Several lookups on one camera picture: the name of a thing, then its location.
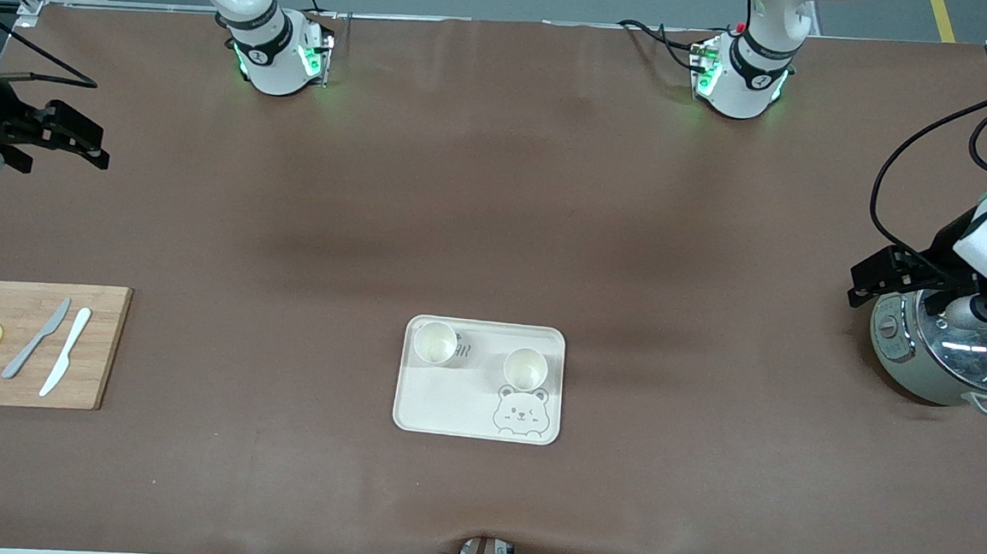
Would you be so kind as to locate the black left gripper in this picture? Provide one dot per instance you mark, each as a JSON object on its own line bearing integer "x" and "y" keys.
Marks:
{"x": 943, "y": 245}

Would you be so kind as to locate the white plastic cup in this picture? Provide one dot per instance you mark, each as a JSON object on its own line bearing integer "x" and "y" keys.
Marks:
{"x": 435, "y": 344}
{"x": 525, "y": 370}

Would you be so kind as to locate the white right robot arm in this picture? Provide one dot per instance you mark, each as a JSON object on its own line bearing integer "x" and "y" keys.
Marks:
{"x": 272, "y": 49}

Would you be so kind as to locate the white bear print tray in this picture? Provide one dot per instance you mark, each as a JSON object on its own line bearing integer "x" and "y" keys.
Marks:
{"x": 451, "y": 403}

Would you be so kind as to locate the glass pot lid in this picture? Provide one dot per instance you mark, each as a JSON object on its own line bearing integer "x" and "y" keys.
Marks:
{"x": 968, "y": 357}

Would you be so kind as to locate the grey plastic knife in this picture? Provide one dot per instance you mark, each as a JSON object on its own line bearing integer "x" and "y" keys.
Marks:
{"x": 37, "y": 339}

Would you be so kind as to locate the wooden cutting board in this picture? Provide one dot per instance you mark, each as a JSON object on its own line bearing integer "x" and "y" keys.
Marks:
{"x": 95, "y": 347}

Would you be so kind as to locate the white plastic knife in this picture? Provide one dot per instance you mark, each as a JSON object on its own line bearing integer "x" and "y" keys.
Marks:
{"x": 66, "y": 352}

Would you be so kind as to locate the brown table cover mat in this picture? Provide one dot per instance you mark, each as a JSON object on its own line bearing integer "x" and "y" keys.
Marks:
{"x": 499, "y": 183}

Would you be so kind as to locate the silver table edge rail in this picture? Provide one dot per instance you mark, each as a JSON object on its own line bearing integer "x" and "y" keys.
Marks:
{"x": 133, "y": 5}

